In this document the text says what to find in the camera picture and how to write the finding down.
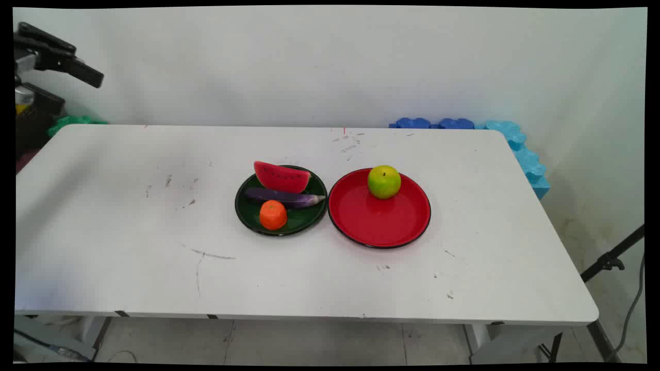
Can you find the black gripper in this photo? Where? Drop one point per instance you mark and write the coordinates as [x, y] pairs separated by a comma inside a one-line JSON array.
[[36, 56]]

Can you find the toy orange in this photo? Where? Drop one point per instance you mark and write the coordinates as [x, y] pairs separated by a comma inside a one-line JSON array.
[[273, 215]]

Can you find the green foam piece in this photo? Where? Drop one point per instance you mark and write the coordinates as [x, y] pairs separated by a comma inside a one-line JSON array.
[[72, 123]]

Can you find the black box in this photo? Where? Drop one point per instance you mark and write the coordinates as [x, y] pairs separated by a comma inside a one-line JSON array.
[[38, 121]]

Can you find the toy watermelon slice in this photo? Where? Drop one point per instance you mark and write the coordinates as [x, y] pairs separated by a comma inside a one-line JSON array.
[[281, 179]]

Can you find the purple toy eggplant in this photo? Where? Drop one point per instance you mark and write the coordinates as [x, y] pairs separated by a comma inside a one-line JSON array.
[[278, 196]]

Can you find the white table leg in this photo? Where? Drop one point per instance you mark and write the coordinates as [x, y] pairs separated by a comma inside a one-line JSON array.
[[482, 337], [95, 330]]

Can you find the dark green round plate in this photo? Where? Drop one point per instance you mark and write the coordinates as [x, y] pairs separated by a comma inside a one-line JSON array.
[[305, 219]]

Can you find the green toy apple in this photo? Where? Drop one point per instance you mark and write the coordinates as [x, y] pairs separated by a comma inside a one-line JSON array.
[[384, 182]]

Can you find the dark blue foam piece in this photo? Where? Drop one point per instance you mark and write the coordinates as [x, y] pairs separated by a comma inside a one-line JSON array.
[[412, 123], [456, 123]]

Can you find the red round plate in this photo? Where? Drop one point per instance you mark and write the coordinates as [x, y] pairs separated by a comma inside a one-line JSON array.
[[379, 222]]

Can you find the light blue foam piece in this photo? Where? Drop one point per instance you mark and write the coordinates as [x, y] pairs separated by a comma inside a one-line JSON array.
[[526, 159]]

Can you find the black tripod stand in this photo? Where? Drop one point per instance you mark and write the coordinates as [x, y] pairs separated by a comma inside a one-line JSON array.
[[608, 262]]

